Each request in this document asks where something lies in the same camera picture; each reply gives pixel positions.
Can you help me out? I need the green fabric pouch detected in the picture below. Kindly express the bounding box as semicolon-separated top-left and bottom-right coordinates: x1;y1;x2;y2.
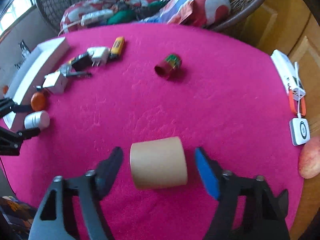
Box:
107;10;137;25
144;0;170;12

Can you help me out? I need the white square device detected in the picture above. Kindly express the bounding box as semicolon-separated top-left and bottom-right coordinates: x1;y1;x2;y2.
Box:
289;117;311;146

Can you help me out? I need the small white box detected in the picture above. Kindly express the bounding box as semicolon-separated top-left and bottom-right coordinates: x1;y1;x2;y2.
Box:
42;71;68;95

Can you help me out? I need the white charger plug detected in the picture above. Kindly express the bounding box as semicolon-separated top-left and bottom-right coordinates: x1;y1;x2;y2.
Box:
87;46;110;67

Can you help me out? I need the white cardboard tray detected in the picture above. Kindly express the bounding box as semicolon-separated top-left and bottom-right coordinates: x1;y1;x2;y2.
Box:
4;36;70;130

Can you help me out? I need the wicker hanging chair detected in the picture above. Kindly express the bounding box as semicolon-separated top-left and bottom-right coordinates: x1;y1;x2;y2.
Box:
34;0;274;34

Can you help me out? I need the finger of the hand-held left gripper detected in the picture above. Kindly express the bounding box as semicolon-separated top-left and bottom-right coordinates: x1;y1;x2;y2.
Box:
0;126;41;157
0;97;33;118

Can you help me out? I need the wooden door panel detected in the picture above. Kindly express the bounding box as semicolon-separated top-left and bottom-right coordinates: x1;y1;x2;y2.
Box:
232;0;320;140

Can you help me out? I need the white plastic bottle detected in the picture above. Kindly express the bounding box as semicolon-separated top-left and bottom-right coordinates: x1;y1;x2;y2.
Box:
24;110;50;130

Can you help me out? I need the red yellow apple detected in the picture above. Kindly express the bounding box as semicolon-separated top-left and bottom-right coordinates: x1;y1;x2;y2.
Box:
298;137;320;179

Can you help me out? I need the orange tangerine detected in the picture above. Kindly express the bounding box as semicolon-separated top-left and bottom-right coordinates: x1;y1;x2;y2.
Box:
30;92;47;112

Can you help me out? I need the black white cat holder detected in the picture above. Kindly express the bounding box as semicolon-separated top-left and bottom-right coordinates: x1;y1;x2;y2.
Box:
15;39;32;69

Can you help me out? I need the orange handled tool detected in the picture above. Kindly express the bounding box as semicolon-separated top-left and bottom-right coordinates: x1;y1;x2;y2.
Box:
288;90;307;117

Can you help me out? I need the white power cable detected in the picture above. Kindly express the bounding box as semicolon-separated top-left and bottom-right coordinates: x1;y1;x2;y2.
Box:
58;20;84;37

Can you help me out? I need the yellow black lighter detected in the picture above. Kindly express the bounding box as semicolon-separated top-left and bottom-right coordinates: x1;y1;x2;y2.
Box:
109;36;125;60

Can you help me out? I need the red white seat cushion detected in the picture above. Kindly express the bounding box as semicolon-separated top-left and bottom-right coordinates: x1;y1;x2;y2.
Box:
59;0;232;33

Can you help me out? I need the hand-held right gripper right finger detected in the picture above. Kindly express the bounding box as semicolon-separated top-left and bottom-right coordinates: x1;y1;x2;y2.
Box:
194;147;290;240

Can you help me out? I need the black yellow plaid cloth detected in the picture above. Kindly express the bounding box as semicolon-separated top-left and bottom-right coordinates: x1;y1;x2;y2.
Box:
0;195;38;240

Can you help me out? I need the brown tape roll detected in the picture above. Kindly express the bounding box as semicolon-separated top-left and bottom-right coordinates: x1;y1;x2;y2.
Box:
129;136;188;190

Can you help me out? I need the black charger plug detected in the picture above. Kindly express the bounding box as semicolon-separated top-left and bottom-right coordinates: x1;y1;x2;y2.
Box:
71;52;92;72

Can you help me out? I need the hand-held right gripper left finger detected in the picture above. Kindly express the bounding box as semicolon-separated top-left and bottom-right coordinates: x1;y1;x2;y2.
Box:
29;146;124;240

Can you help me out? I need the clear black pen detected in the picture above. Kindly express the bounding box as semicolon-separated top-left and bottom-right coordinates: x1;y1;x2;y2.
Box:
67;71;92;78

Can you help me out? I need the colourful checked cloth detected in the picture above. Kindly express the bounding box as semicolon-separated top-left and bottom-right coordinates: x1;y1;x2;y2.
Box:
144;0;198;25

